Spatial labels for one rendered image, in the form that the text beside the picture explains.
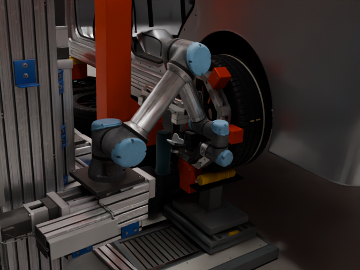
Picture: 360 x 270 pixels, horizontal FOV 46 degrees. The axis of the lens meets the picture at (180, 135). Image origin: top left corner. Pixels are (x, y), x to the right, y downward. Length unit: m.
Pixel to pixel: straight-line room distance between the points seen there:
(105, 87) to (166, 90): 1.05
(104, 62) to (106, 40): 0.13
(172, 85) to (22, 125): 0.56
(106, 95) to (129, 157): 1.09
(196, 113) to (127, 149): 0.46
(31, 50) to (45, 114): 0.24
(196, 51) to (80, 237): 0.77
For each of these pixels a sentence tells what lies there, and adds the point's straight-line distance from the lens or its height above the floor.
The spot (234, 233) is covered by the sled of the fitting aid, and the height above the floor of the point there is 0.17.
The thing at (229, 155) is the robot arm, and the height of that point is 0.87.
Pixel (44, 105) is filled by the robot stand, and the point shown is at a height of 1.10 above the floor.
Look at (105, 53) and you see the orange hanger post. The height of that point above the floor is 1.14.
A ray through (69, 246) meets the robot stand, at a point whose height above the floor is 0.69.
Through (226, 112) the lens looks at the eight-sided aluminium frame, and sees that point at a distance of 2.14.
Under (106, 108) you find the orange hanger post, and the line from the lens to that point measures 2.58.
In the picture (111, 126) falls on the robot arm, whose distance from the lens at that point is 1.60.
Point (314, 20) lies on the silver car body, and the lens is 1.99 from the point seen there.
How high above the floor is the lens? 1.58
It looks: 20 degrees down
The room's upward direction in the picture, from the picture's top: 3 degrees clockwise
